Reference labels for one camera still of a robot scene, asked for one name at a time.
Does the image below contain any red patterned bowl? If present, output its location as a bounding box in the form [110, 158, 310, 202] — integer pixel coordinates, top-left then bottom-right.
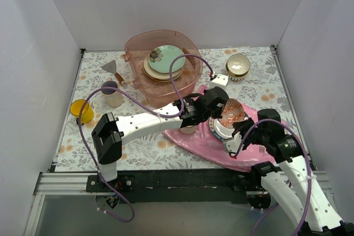
[218, 98, 246, 128]

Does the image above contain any cream and yellow floral plate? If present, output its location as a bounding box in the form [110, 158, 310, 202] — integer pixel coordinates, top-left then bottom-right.
[148, 75, 181, 83]

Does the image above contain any cream divided plate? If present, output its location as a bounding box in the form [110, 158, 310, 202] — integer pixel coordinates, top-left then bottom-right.
[143, 59, 184, 82]

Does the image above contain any light green plate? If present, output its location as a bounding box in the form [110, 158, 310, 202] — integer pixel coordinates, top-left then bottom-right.
[148, 45, 184, 74]

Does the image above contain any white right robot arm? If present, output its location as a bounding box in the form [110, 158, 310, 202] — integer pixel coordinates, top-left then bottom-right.
[224, 109, 353, 235]

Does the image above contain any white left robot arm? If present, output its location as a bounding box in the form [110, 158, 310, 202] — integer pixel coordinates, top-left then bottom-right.
[91, 87, 229, 192]

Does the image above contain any pink translucent plastic bin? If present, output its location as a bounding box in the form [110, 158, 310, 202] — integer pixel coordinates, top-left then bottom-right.
[123, 30, 203, 108]

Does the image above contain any silver fork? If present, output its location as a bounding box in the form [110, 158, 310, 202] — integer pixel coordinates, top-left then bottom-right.
[259, 146, 266, 153]

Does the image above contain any green rimmed white plate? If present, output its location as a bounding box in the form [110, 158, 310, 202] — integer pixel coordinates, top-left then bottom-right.
[209, 118, 234, 141]

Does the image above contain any cream enamel mug black rim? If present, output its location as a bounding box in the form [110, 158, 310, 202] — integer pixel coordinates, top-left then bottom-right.
[180, 126, 196, 135]

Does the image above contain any pink satin cloth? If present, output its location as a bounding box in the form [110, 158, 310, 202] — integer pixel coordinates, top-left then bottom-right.
[163, 84, 288, 172]

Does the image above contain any beige cup purple interior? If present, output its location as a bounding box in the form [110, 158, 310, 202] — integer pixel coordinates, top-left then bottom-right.
[101, 81, 123, 108]

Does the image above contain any yellow enamel mug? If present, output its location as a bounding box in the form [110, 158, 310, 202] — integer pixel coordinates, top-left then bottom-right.
[70, 99, 94, 125]

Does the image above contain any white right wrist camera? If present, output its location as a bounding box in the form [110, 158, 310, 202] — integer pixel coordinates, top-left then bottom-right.
[222, 132, 243, 158]

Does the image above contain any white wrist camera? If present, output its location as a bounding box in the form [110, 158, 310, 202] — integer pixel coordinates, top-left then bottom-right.
[222, 132, 243, 158]
[209, 74, 229, 91]

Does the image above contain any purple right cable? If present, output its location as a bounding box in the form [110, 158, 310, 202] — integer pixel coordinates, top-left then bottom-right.
[235, 118, 313, 236]

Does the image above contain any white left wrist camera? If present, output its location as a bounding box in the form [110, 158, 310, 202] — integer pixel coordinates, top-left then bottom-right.
[209, 74, 229, 91]

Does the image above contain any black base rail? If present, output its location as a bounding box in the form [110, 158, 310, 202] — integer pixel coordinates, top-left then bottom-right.
[85, 167, 266, 203]

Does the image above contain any metal spatula wooden handle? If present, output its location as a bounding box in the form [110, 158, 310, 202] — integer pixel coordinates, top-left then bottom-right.
[101, 60, 127, 88]

